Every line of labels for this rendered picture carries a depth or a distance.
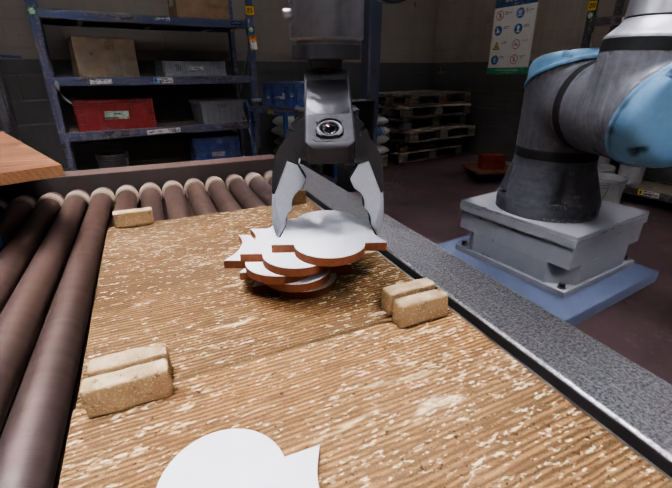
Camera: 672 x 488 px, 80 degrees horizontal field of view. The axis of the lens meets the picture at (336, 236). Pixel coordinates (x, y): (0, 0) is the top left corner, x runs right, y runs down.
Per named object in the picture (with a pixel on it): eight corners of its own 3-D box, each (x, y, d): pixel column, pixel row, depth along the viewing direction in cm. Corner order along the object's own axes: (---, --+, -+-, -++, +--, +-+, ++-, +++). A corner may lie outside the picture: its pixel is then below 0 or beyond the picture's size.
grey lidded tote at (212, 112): (233, 118, 461) (231, 96, 452) (247, 121, 434) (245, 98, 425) (190, 122, 433) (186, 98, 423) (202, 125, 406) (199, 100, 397)
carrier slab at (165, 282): (309, 207, 79) (308, 200, 78) (442, 314, 45) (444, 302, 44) (109, 236, 66) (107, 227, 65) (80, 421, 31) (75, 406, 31)
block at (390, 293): (425, 296, 45) (427, 275, 44) (435, 304, 44) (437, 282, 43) (379, 308, 43) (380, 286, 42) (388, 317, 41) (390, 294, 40)
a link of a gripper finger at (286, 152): (299, 201, 46) (333, 133, 44) (298, 206, 45) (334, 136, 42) (261, 184, 45) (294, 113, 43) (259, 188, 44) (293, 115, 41)
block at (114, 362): (172, 364, 35) (166, 338, 34) (173, 377, 33) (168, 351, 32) (93, 385, 33) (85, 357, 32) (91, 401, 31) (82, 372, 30)
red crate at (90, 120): (150, 123, 422) (145, 95, 411) (158, 128, 387) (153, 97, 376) (77, 127, 390) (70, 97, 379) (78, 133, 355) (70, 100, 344)
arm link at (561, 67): (568, 139, 68) (587, 51, 63) (630, 154, 55) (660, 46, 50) (500, 140, 67) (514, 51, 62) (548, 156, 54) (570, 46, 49)
